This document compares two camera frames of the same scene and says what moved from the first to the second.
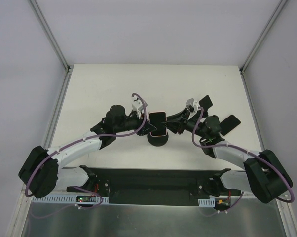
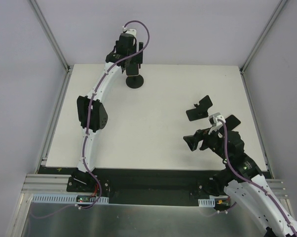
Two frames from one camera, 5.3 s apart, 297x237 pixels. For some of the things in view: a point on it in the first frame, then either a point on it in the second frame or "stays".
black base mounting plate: x=153 y=186 stays
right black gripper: x=183 y=122 → x=205 y=138
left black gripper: x=141 y=126 → x=132 y=69
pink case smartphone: x=156 y=118 → x=132 y=70
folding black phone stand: x=205 y=103 stays
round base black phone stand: x=157 y=141 → x=133 y=80
